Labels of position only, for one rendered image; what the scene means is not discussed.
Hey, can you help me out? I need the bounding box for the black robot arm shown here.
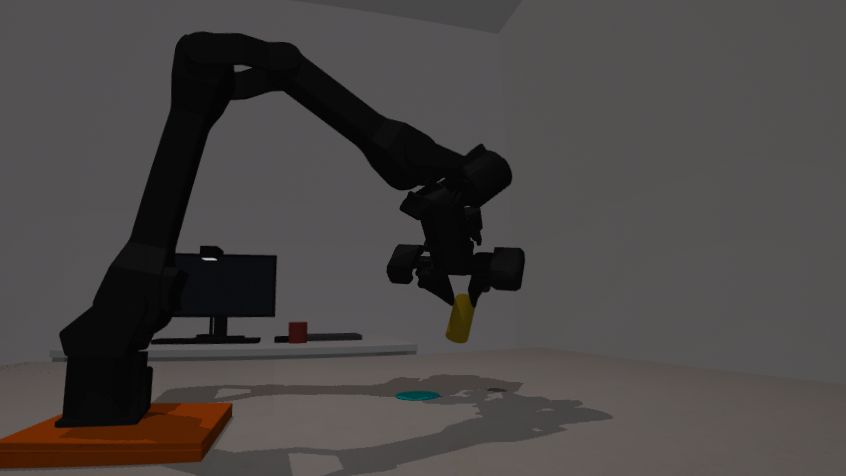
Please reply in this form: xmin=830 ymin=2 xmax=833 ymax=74
xmin=54 ymin=31 xmax=512 ymax=428

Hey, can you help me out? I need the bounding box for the dark yellow cylinder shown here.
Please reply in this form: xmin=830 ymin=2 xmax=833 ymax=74
xmin=446 ymin=294 xmax=475 ymax=343

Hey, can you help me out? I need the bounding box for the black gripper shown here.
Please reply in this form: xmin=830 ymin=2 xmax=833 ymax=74
xmin=387 ymin=218 xmax=525 ymax=308

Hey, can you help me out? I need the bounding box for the cyan circle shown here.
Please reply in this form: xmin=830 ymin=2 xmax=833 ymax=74
xmin=395 ymin=391 xmax=440 ymax=401

